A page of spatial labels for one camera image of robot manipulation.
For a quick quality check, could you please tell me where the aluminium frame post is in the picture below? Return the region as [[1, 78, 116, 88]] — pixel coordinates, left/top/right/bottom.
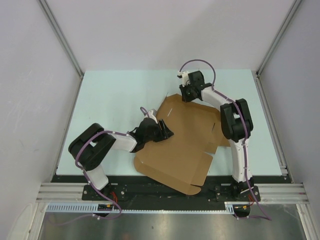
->
[[37, 0, 84, 80], [255, 0, 305, 78]]

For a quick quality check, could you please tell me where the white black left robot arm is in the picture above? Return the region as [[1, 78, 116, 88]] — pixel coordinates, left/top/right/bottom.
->
[[68, 117, 174, 200]]

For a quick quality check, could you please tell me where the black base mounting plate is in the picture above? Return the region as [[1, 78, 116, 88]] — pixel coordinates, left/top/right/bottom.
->
[[51, 174, 293, 202]]

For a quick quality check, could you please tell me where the aluminium frame post right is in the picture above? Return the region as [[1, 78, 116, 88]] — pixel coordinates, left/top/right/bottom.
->
[[255, 0, 305, 78]]

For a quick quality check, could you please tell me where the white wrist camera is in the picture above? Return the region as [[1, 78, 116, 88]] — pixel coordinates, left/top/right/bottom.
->
[[177, 71, 190, 87], [145, 109, 158, 122]]

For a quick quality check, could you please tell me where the grey slotted cable duct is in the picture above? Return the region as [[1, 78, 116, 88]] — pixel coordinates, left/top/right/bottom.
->
[[46, 202, 250, 214]]

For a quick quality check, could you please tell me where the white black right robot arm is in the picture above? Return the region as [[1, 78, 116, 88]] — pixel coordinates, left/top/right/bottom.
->
[[177, 70, 254, 201]]

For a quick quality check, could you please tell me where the aluminium right side rail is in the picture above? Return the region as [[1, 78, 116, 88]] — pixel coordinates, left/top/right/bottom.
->
[[251, 71, 293, 181]]

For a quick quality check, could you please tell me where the aluminium frame post left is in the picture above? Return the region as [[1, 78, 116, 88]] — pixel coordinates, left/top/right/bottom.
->
[[37, 0, 84, 80]]

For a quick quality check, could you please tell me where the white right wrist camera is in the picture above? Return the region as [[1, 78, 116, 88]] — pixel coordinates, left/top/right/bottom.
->
[[177, 71, 190, 87]]

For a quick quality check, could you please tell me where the brown cardboard box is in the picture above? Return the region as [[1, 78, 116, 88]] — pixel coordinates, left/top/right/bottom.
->
[[133, 94, 228, 195]]

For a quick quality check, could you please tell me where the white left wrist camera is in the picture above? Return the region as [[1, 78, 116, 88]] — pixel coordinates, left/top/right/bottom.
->
[[145, 109, 158, 122]]

